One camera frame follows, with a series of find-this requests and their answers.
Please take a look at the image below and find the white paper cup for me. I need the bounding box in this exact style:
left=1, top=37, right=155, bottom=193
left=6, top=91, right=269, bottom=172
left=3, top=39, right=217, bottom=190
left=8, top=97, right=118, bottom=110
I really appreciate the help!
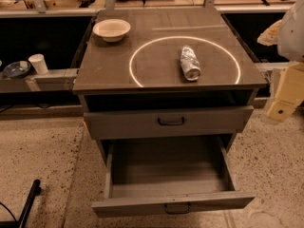
left=28, top=54, right=48, bottom=74

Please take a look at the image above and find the black upper drawer handle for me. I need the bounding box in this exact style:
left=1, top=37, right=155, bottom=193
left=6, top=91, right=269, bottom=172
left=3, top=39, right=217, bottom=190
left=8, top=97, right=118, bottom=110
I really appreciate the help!
left=157, top=117, right=185, bottom=126

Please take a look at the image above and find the black lower drawer handle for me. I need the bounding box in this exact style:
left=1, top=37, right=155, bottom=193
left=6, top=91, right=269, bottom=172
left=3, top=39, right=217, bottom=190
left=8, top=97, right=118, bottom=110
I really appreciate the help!
left=164, top=202, right=191, bottom=215

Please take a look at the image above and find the grey drawer cabinet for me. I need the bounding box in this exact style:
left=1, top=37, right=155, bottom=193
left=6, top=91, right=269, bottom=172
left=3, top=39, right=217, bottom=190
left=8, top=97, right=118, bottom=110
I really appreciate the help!
left=72, top=7, right=269, bottom=163

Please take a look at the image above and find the black stand bar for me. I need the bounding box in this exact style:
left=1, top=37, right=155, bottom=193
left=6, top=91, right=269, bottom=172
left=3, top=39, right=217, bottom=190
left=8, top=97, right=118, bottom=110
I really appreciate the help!
left=17, top=180, right=41, bottom=228

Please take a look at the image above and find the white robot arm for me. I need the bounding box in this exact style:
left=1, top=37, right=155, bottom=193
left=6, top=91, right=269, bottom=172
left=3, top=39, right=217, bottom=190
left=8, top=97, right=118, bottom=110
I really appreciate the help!
left=257, top=0, right=304, bottom=123

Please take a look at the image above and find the white bowl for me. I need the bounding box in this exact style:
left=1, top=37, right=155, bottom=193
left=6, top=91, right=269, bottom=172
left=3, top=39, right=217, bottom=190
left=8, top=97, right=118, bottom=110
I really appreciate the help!
left=93, top=19, right=131, bottom=43

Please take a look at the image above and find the black floor cable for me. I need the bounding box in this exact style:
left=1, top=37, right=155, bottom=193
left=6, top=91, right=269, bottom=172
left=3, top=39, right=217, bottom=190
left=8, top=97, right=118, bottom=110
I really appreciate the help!
left=0, top=201, right=18, bottom=223

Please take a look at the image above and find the black drawer handle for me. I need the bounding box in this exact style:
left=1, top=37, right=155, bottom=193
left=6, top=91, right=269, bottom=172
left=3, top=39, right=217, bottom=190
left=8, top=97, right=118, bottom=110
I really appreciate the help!
left=157, top=117, right=185, bottom=126
left=164, top=202, right=191, bottom=215

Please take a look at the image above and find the grey drawer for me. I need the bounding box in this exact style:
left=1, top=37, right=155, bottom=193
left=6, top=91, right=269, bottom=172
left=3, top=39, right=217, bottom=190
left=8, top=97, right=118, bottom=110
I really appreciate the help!
left=84, top=106, right=254, bottom=140
left=92, top=136, right=255, bottom=218

